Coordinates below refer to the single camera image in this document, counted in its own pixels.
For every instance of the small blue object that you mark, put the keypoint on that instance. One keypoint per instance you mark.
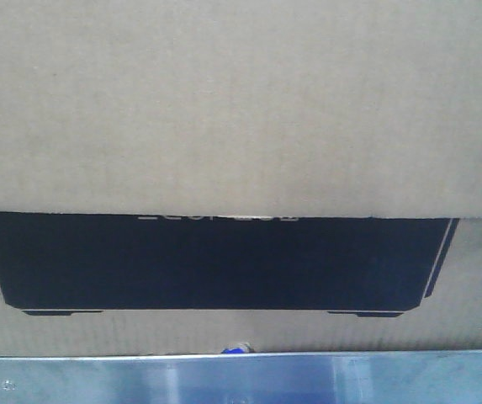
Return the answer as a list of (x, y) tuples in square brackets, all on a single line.
[(238, 348)]

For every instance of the metal shelf rail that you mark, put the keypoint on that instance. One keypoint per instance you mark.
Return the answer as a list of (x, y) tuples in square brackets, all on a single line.
[(448, 376)]

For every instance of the brown cardboard box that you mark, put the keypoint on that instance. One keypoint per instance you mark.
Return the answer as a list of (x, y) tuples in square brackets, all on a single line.
[(252, 108)]

